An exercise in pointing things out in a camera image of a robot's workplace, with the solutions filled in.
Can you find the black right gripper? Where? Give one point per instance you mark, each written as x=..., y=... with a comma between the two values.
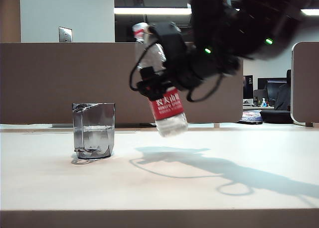
x=194, y=73

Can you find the clear water bottle red label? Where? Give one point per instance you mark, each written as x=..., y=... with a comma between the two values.
x=169, y=108

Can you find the grey faceted glass mug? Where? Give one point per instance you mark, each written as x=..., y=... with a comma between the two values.
x=94, y=128

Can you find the small blue spray bottle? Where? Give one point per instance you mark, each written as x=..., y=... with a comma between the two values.
x=264, y=103

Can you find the grey oval stand base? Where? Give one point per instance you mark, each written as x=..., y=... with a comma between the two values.
x=153, y=124

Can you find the white ceiling light strip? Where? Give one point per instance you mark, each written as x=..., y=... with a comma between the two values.
x=149, y=11

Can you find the black sign with number two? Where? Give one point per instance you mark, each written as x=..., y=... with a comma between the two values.
x=247, y=86

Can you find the patterned blue white cushion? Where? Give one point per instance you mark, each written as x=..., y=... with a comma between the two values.
x=251, y=117

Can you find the long brown desk partition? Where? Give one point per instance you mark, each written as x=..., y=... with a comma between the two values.
x=49, y=76

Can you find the black computer monitor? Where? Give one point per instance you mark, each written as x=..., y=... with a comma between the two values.
x=272, y=88

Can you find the black round cushion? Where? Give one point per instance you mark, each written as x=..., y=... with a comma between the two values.
x=276, y=117

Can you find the black office chair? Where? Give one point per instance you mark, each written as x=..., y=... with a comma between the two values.
x=284, y=98

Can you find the brown partition with white edge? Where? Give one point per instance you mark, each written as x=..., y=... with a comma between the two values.
x=306, y=81

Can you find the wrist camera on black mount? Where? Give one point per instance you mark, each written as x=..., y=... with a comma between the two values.
x=172, y=46

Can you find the metal wall switch plate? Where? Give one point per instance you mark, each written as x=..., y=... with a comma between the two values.
x=65, y=34

